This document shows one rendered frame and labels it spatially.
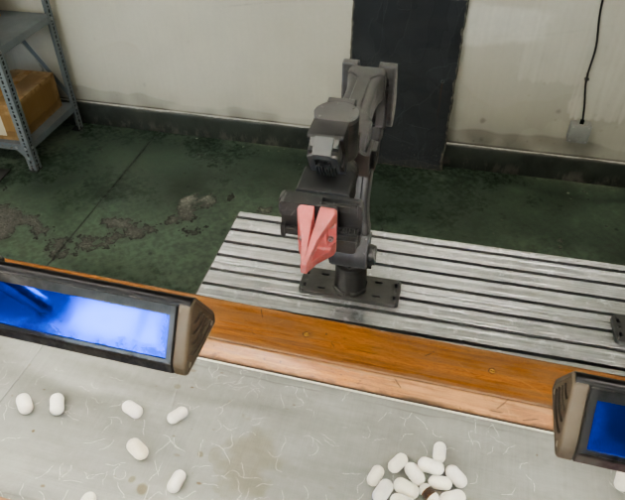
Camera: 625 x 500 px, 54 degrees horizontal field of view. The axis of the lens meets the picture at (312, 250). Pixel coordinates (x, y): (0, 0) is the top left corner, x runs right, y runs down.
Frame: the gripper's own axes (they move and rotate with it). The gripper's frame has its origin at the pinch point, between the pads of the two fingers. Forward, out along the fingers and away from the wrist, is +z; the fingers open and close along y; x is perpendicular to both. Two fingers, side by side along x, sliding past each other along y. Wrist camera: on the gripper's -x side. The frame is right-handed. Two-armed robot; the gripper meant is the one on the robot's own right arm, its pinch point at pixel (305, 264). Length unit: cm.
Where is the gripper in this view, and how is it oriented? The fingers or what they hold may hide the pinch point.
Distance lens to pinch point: 69.6
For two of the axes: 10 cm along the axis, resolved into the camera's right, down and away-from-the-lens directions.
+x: 0.0, 7.5, 6.6
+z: -2.2, 6.4, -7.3
